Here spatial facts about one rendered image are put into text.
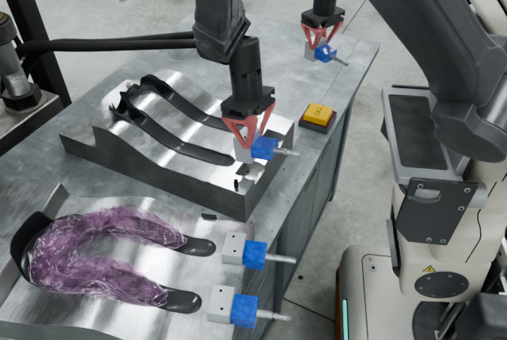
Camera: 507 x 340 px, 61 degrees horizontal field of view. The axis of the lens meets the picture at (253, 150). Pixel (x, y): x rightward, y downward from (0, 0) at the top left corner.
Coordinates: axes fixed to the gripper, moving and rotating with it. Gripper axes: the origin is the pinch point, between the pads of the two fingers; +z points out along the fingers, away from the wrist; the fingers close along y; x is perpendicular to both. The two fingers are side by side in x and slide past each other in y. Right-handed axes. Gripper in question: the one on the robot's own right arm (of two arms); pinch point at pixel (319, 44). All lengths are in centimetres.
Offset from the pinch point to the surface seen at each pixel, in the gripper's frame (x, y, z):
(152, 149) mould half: 2, 53, 6
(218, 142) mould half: 8.1, 40.6, 6.6
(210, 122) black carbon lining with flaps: 0.4, 37.3, 7.4
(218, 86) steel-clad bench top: -19.6, 20.1, 15.2
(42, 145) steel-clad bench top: -28, 69, 16
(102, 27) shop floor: -234, -27, 96
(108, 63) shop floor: -184, -7, 96
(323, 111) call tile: 12.0, 9.5, 11.2
